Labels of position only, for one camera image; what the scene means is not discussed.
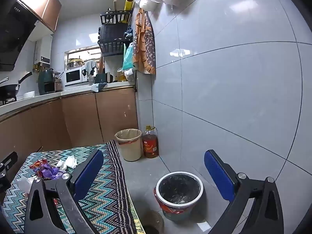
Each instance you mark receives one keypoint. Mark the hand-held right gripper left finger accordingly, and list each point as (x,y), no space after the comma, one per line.
(89,174)

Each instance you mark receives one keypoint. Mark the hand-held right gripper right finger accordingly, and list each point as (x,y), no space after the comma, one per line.
(218,175)

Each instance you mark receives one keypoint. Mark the red printed snack wrapper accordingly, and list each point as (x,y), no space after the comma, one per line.
(39,163)

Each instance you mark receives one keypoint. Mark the crumpled white tissue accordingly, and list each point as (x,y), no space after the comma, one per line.
(61,165)
(71,161)

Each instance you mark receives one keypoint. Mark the zigzag knitted tablecloth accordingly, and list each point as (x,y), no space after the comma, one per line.
(109,199)

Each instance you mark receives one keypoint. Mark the purple foil wrapper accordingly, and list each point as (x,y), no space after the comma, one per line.
(50,171)

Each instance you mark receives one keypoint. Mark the beige bin with liner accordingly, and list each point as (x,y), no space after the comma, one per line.
(129,146)

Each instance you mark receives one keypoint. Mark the brown kitchen base cabinet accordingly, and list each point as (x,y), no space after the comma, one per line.
(80,119)

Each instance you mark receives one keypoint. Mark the black gas stove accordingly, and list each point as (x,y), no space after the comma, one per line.
(8,100)

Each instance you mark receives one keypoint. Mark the cooking oil bottle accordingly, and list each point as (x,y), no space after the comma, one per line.
(150,145)

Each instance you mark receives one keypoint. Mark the black wok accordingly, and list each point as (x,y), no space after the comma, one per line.
(9,89)

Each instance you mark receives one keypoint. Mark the blue grey dishcloth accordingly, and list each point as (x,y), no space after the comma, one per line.
(98,87)

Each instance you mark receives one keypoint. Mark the dark green kitchen appliance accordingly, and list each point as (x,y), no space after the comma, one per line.
(46,82)

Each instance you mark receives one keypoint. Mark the small brown appliance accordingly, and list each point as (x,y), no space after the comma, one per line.
(58,84)

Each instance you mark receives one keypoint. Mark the dark green pot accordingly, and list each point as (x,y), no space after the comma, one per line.
(102,78)

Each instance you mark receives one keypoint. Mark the white microwave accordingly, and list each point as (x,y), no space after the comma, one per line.
(74,76)

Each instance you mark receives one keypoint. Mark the grey white hanging cloth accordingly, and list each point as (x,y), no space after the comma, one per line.
(90,67)

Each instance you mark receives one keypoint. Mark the white bag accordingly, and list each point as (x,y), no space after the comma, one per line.
(130,74)

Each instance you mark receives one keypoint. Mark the metal pot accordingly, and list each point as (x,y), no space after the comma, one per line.
(74,63)

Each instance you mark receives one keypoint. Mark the white water heater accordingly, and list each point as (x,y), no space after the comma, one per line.
(43,50)

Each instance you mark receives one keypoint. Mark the teal plastic bag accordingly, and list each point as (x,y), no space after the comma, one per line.
(128,57)

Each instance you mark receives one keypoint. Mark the black range hood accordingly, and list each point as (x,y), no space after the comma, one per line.
(14,34)

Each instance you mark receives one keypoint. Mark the orange patterned apron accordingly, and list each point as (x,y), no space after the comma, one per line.
(145,46)

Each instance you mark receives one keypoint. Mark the black storage rack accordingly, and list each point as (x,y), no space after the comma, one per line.
(113,31)

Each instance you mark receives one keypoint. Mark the brown cardboard tube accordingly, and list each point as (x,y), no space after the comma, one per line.
(114,6)

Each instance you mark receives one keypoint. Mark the yellow roll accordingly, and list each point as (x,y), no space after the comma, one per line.
(128,4)

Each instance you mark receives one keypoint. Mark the brown wall cabinet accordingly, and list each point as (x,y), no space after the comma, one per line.
(47,7)

